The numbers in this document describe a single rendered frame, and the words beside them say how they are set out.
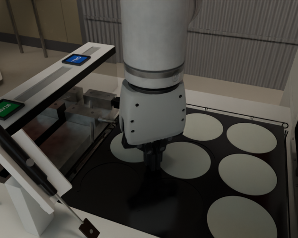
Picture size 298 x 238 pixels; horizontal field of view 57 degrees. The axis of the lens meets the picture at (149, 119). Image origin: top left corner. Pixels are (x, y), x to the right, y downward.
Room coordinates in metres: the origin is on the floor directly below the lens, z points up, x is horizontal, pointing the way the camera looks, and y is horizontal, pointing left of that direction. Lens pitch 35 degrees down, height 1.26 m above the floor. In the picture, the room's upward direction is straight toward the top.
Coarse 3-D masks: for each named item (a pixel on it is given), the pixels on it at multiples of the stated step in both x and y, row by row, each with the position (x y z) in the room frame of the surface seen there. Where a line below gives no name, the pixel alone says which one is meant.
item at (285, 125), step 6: (198, 108) 0.55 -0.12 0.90; (204, 108) 0.55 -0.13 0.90; (210, 108) 0.55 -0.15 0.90; (228, 114) 0.53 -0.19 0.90; (234, 114) 0.53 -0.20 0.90; (240, 114) 0.52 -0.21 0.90; (258, 120) 0.50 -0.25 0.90; (264, 120) 0.50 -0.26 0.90; (270, 120) 0.50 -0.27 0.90; (288, 126) 0.49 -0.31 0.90
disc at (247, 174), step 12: (228, 156) 0.39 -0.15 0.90; (240, 156) 0.39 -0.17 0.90; (252, 156) 0.39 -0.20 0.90; (228, 168) 0.36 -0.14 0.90; (240, 168) 0.36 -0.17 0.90; (252, 168) 0.36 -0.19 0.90; (264, 168) 0.36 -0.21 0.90; (228, 180) 0.33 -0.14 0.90; (240, 180) 0.33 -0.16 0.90; (252, 180) 0.33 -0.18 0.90; (264, 180) 0.33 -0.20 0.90; (276, 180) 0.33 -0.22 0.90; (240, 192) 0.30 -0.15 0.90; (252, 192) 0.30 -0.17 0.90; (264, 192) 0.30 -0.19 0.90
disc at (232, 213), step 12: (216, 204) 0.28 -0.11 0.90; (228, 204) 0.28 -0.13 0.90; (240, 204) 0.28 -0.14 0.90; (252, 204) 0.28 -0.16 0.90; (216, 216) 0.25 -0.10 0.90; (228, 216) 0.25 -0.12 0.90; (240, 216) 0.25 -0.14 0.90; (252, 216) 0.25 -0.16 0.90; (264, 216) 0.25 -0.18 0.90; (216, 228) 0.23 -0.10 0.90; (228, 228) 0.23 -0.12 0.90; (240, 228) 0.23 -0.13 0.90; (252, 228) 0.23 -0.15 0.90; (264, 228) 0.23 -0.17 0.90; (276, 228) 0.23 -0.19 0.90
